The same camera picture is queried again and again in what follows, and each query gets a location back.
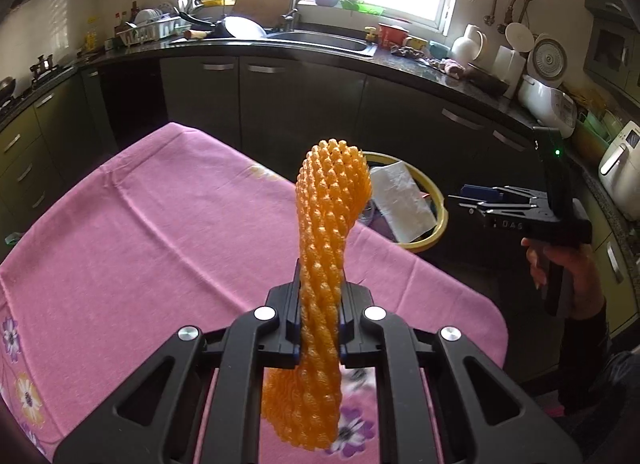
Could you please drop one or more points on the white rice cooker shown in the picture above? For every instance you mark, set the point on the white rice cooker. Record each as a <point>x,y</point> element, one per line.
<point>547,99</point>

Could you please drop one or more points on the yellow oil bottle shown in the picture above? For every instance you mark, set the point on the yellow oil bottle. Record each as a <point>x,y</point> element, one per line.
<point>90,37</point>

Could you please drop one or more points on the red mug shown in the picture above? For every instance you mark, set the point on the red mug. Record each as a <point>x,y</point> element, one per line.
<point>393,35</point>

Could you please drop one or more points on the orange foam fruit net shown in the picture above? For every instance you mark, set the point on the orange foam fruit net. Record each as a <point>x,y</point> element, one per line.
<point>325,224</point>

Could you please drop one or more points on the steel faucet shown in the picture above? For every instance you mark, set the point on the steel faucet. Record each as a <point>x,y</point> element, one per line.
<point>290,17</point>

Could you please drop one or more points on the green storage tubs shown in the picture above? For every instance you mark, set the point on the green storage tubs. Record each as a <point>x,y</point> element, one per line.
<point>597,134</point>

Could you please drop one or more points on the white jug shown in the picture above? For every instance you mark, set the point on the white jug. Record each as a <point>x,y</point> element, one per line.
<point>467,47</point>

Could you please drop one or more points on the microwave oven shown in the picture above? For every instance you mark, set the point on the microwave oven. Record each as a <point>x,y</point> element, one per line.
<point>612,49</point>

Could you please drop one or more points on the small yellow toy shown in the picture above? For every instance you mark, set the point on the small yellow toy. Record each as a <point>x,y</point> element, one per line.
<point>371,33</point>

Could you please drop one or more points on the person's right forearm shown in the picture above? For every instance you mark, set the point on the person's right forearm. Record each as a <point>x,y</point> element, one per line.
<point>590,344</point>

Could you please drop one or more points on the pink rag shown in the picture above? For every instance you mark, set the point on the pink rag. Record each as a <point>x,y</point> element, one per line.
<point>452,68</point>

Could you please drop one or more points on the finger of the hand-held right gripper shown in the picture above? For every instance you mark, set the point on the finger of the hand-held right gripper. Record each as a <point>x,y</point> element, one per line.
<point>480,204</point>
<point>477,190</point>

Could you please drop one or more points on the small patterned cup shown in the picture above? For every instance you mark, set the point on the small patterned cup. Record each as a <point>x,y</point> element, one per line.
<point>417,44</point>

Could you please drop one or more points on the pink floral tablecloth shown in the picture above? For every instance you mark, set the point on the pink floral tablecloth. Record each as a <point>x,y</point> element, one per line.
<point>175,224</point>

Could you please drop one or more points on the gas stove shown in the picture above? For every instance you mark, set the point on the gas stove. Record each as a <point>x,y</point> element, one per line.
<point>35,87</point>

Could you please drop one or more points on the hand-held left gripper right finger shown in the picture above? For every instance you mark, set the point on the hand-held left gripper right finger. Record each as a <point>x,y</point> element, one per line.
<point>357,329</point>

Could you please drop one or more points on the white carton box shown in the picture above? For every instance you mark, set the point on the white carton box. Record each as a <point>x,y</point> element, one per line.
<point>509,72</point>

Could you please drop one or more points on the round white plate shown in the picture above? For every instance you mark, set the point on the round white plate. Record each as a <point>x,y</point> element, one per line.
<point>520,36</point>

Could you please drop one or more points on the black kitchen countertop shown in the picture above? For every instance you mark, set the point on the black kitchen countertop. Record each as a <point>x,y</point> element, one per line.
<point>430,75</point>

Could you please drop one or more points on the person's right hand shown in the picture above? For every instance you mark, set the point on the person's right hand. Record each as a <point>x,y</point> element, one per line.
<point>587,279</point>

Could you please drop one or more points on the small purple bowl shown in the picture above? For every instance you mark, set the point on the small purple bowl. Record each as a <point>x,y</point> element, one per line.
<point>326,0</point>

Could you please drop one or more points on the white paper towel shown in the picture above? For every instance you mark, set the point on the white paper towel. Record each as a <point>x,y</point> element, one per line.
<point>402,199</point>

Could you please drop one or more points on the small steel pot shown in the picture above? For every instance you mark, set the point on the small steel pot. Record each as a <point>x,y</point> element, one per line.
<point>43,67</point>

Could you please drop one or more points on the white dish rack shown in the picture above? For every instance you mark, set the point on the white dish rack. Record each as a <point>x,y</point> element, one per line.
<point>150,32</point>

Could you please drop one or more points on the black frying pan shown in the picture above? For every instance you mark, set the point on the black frying pan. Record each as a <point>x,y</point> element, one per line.
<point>200,22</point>

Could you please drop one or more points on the yellow-rimmed trash bin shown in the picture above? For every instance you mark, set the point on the yellow-rimmed trash bin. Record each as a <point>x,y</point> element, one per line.
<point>430,240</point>

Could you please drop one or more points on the kitchen base cabinets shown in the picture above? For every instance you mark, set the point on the kitchen base cabinets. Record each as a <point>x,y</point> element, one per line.
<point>300,89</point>

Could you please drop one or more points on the black wok with lid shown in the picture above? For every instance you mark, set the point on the black wok with lid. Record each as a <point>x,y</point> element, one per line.
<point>6,88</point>

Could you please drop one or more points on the dark sauce bottle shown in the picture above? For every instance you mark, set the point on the dark sauce bottle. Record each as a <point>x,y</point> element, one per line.
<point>134,14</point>

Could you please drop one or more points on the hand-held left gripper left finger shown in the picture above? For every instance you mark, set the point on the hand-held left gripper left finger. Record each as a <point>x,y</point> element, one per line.
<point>280,324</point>

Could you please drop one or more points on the green plastic containers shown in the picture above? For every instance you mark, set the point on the green plastic containers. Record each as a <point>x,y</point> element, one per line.
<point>365,7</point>

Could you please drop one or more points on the steel sink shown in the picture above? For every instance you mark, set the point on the steel sink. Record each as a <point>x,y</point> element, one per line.
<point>310,42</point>

